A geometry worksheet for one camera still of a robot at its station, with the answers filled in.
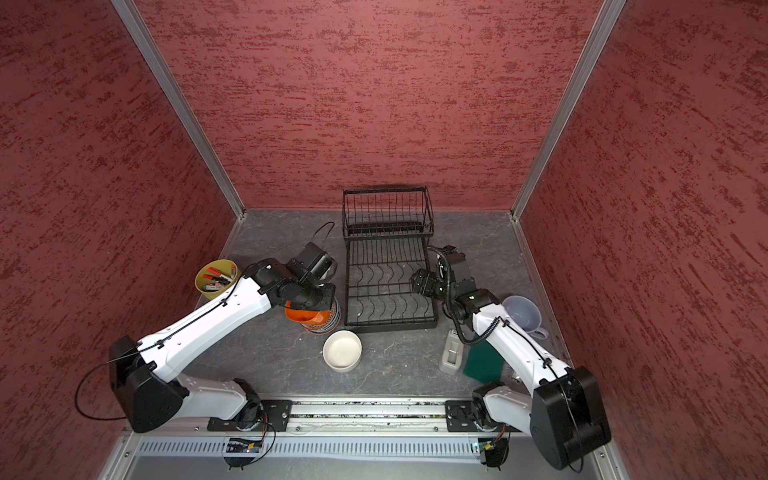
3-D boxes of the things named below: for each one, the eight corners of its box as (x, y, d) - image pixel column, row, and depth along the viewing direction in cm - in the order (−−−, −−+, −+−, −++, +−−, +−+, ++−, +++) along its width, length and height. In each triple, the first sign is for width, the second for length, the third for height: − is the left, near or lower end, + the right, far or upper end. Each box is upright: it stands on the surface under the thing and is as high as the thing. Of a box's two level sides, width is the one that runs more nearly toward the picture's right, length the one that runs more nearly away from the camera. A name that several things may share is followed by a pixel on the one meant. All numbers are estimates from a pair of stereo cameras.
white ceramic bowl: (322, 372, 83) (319, 367, 79) (328, 336, 90) (325, 329, 86) (361, 372, 83) (359, 367, 79) (363, 336, 90) (362, 329, 86)
